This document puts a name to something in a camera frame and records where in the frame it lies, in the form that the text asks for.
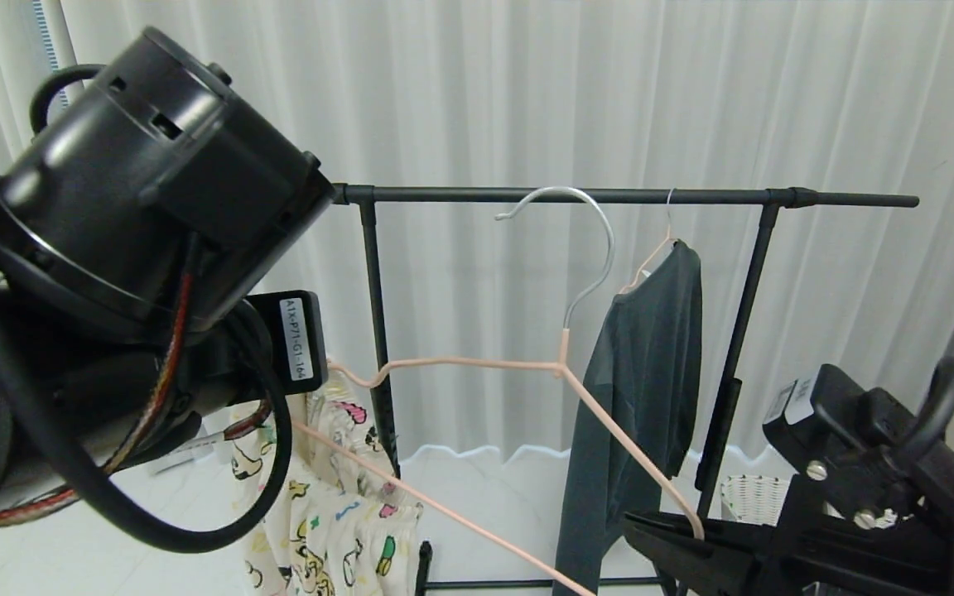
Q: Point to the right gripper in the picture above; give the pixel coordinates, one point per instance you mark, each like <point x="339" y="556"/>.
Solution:
<point x="874" y="563"/>

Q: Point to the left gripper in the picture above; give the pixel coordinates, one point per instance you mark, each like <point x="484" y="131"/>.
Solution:
<point x="220" y="364"/>

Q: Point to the cream printed garment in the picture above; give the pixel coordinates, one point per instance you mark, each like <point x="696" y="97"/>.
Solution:
<point x="336" y="513"/>

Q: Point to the pink clothes hanger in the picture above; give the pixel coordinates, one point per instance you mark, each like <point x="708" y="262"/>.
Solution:
<point x="477" y="362"/>
<point x="649" y="263"/>

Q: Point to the dark grey t-shirt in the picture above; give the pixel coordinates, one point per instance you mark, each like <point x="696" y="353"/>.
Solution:
<point x="643" y="372"/>

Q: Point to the white laundry basket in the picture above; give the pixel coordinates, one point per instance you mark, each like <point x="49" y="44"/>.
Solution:
<point x="754" y="497"/>

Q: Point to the black clothes rack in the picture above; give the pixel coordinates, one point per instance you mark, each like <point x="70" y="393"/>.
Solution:
<point x="460" y="194"/>

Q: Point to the white curtain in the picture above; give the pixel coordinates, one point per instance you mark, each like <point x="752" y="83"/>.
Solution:
<point x="527" y="99"/>

